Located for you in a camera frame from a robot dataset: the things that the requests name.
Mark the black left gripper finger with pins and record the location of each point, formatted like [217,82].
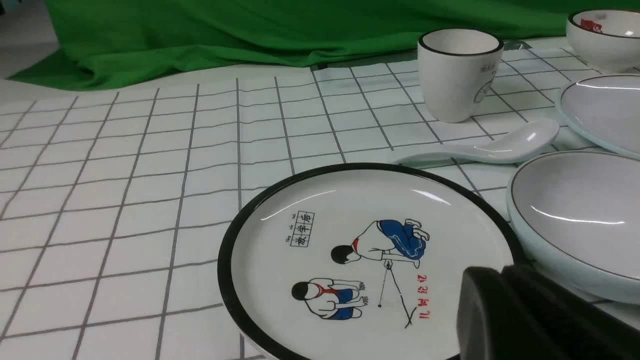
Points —
[520,314]

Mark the pale green shallow bowl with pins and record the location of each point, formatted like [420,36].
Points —
[577,214]

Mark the pale celadon ceramic spoon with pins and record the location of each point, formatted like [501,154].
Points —
[524,143]

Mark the white plate with black rim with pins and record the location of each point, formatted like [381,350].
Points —
[359,261]

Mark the pale green large plate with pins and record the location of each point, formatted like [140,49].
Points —
[605,110]

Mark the white cup with black rim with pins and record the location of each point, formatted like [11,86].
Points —
[456,68]

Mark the white bowl with black rim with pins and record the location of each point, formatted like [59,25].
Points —
[606,39]

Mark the white grid tablecloth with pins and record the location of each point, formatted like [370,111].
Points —
[114,203]

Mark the green backdrop cloth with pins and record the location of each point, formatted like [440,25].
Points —
[109,44]

